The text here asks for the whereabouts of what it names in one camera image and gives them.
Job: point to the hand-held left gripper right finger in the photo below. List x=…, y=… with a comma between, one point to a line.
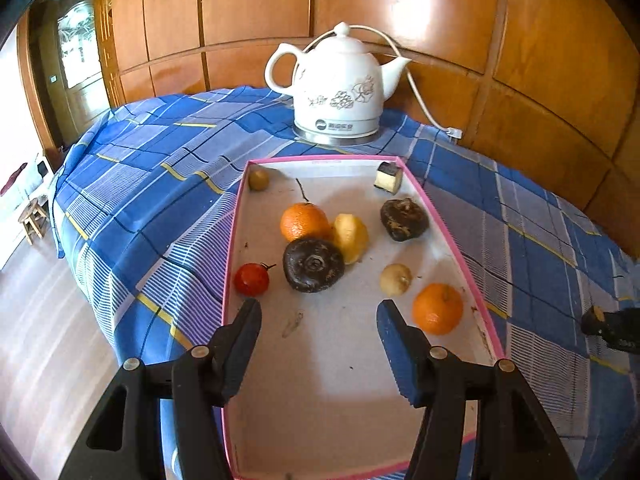
x=400, y=350

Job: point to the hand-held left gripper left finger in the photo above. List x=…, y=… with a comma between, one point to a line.
x=240, y=340

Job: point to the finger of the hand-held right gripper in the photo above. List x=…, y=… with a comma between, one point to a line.
x=625, y=342
x=625, y=317

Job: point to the red cherry tomato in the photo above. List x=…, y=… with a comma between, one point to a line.
x=251, y=280

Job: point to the pink and white tray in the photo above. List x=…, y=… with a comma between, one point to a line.
x=340, y=385

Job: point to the small pale yellow round fruit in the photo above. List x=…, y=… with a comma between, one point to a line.
x=396, y=278

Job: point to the dark water chestnut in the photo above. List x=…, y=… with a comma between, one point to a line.
x=313, y=265
x=404, y=219

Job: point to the yellow lemon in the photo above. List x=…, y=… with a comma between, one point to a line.
x=350, y=237

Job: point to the orange with stem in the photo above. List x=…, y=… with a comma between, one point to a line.
x=302, y=222

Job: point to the small brown round fruit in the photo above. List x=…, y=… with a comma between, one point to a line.
x=259, y=179

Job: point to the blue plaid tablecloth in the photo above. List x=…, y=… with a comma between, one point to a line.
x=150, y=185

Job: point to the white power plug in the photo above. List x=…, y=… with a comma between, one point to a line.
x=454, y=132

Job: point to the steel kettle base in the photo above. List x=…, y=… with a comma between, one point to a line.
x=335, y=135

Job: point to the small wooden stool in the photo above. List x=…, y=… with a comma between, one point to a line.
x=32, y=217

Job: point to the white appliance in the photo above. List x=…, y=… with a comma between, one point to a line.
x=45, y=167

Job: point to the white ceramic electric kettle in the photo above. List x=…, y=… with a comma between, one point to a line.
x=340, y=80

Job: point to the dark red object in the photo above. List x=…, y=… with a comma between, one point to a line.
x=12, y=177

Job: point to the wooden glass door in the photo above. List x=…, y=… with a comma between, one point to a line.
x=75, y=60

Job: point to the wooden wardrobe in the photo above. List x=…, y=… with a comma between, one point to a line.
x=250, y=10

